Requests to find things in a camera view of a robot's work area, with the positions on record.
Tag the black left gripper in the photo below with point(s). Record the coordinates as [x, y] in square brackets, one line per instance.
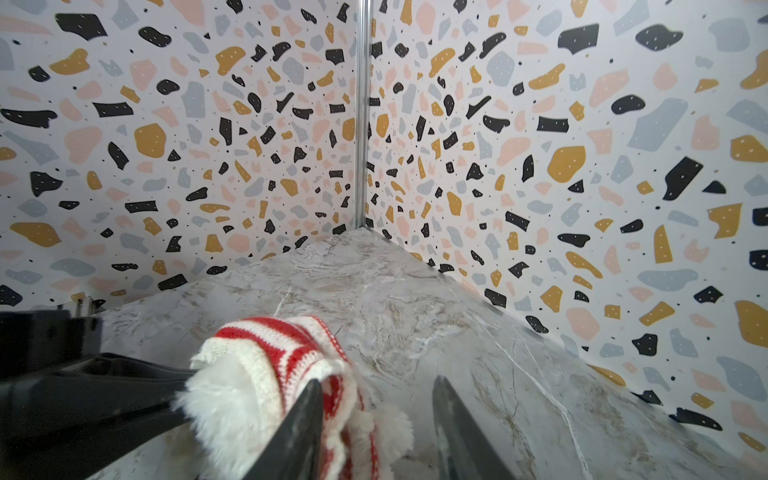
[72, 419]

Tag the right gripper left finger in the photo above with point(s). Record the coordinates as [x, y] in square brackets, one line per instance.
[293, 453]

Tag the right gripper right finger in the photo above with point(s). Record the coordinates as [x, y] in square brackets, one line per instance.
[463, 450]

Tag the red white striped sweater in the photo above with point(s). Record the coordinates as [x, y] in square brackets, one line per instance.
[288, 344]

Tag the white plush teddy bear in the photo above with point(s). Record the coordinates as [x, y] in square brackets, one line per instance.
[236, 406]

